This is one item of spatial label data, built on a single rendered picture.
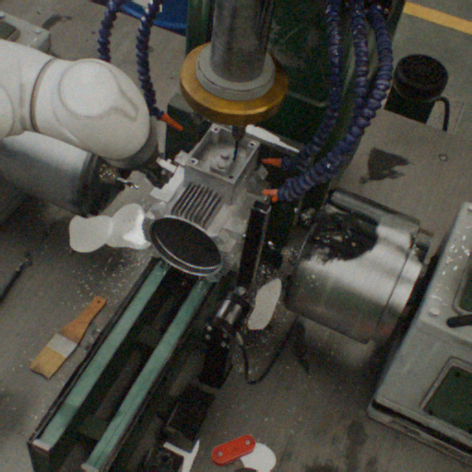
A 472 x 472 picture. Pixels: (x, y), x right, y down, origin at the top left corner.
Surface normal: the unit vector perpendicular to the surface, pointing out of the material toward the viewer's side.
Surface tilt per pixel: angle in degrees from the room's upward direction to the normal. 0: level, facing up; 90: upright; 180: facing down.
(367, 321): 77
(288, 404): 0
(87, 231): 0
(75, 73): 24
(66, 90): 36
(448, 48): 0
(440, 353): 90
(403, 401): 90
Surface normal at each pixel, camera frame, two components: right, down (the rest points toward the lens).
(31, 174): -0.40, 0.58
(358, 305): -0.33, 0.38
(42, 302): 0.11, -0.60
